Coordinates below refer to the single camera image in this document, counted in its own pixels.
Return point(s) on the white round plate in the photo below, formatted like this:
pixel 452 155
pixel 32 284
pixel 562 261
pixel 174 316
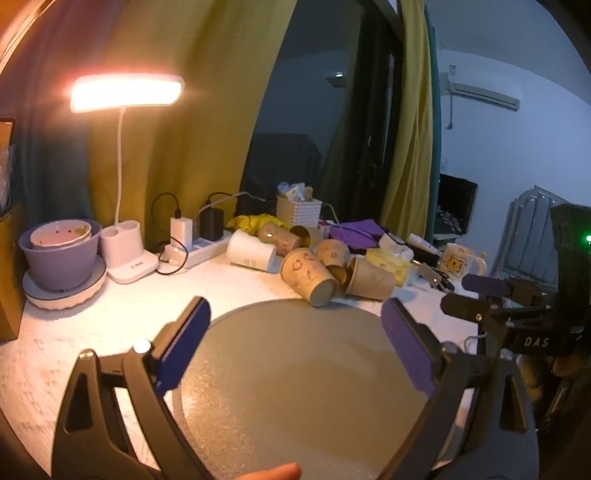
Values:
pixel 64 297

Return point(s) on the teal curtain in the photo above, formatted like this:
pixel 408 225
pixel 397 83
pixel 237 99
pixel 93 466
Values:
pixel 434 120

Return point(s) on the purple bowl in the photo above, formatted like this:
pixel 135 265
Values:
pixel 60 267

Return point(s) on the white bowl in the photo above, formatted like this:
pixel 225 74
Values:
pixel 57 235

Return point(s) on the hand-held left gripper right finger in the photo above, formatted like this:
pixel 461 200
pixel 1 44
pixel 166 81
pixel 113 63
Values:
pixel 411 346

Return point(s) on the black monitor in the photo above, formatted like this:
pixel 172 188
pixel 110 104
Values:
pixel 455 203

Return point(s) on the brown cardboard box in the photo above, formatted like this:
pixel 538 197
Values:
pixel 9 277

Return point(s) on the round grey mat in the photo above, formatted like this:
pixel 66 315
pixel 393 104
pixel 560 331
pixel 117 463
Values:
pixel 300 392

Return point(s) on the white desk lamp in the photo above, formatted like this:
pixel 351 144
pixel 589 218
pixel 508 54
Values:
pixel 124 92

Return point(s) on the white tube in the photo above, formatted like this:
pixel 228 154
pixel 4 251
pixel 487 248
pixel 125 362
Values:
pixel 421 241

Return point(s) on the black charger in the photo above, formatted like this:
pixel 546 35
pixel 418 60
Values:
pixel 211 224

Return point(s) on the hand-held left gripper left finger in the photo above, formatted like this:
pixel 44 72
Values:
pixel 182 344

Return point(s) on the person's left hand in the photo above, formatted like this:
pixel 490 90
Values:
pixel 272 473

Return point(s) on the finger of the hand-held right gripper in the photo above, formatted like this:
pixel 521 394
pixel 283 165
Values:
pixel 466 307
pixel 487 284

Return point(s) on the yellow curtain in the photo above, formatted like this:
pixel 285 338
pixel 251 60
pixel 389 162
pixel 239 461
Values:
pixel 194 115

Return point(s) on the large brown paper cup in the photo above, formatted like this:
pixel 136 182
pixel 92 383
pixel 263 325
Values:
pixel 304 274

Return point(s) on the yellow cloth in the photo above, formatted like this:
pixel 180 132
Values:
pixel 247 222

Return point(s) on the yellow tissue box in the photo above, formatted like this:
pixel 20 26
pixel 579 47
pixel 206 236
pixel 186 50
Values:
pixel 385 263

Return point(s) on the dark window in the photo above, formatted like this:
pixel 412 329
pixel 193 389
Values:
pixel 318 106

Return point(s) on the small black box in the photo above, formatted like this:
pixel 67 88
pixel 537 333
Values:
pixel 425 254

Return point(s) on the white charger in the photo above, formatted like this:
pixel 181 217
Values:
pixel 181 230

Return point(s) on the white paper cup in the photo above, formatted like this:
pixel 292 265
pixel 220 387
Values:
pixel 251 251

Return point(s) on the grey folded rack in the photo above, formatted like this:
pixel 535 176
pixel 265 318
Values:
pixel 531 230

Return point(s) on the white bear print mug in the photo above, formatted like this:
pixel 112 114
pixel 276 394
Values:
pixel 457 262

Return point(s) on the white woven basket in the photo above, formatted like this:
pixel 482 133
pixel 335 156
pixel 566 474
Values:
pixel 299 212

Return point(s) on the white air conditioner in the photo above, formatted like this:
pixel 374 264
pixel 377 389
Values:
pixel 480 92

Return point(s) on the white power strip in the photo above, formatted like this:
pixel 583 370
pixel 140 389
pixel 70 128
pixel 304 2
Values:
pixel 207 249

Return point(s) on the purple cloth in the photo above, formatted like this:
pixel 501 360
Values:
pixel 358 230

